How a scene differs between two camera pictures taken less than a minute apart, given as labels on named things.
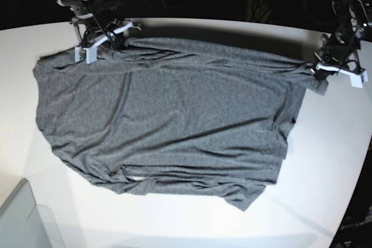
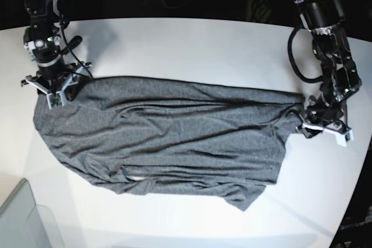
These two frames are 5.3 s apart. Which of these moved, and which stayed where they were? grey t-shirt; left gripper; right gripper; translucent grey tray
Moved: right gripper; grey t-shirt; left gripper
Stayed: translucent grey tray
